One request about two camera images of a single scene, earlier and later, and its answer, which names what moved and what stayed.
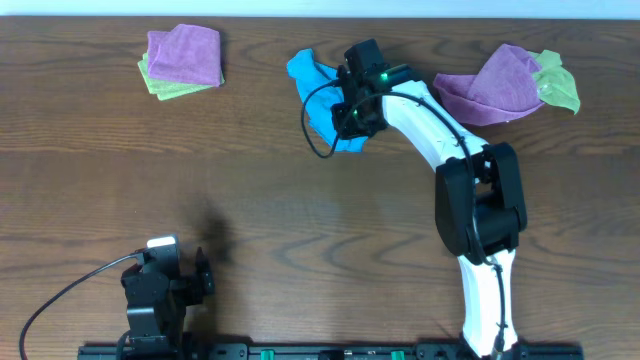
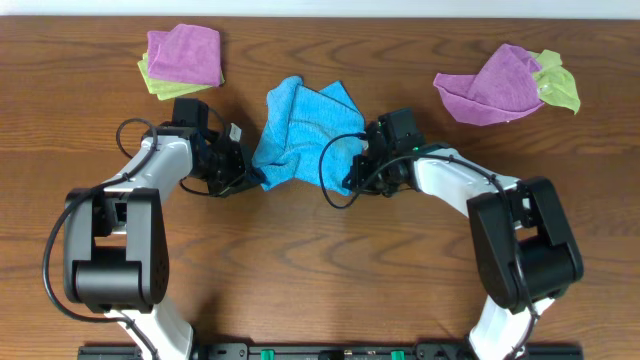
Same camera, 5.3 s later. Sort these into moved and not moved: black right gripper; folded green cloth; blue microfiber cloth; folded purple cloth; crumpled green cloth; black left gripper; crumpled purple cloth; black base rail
Moved: black right gripper; blue microfiber cloth; black left gripper
Not moved: folded green cloth; black base rail; crumpled purple cloth; folded purple cloth; crumpled green cloth
